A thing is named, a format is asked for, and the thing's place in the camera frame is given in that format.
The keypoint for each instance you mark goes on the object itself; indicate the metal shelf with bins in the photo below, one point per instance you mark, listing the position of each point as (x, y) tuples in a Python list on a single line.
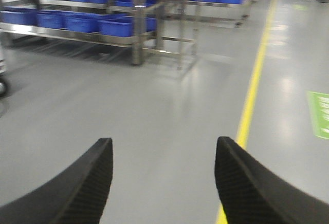
[(113, 30)]

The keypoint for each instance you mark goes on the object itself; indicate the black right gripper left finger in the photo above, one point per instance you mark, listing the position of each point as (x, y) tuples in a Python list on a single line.
[(76, 195)]

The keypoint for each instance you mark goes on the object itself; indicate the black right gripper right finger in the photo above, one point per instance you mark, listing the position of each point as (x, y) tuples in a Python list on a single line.
[(251, 193)]

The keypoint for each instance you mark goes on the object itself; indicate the steel work table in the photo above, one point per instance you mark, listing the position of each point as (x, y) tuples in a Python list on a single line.
[(174, 10)]

